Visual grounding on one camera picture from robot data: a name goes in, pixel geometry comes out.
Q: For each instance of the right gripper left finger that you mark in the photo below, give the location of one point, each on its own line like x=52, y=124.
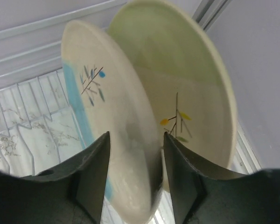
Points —
x=71, y=192

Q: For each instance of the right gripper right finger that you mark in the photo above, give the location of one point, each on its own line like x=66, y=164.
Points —
x=186, y=174

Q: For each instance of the cream and blue plate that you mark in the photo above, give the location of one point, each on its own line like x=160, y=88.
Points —
x=107, y=95

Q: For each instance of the cream and green plate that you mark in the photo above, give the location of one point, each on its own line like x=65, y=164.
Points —
x=183, y=74

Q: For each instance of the white wire dish rack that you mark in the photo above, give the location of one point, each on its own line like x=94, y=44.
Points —
x=38, y=130

